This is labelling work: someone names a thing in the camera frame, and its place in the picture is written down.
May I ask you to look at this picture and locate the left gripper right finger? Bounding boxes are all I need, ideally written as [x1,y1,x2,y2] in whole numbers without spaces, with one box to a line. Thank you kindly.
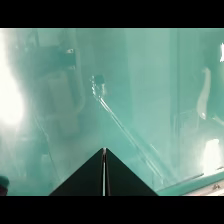
[105,148,159,197]

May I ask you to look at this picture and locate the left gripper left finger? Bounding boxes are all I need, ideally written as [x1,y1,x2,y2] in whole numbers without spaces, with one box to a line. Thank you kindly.
[49,147,105,197]

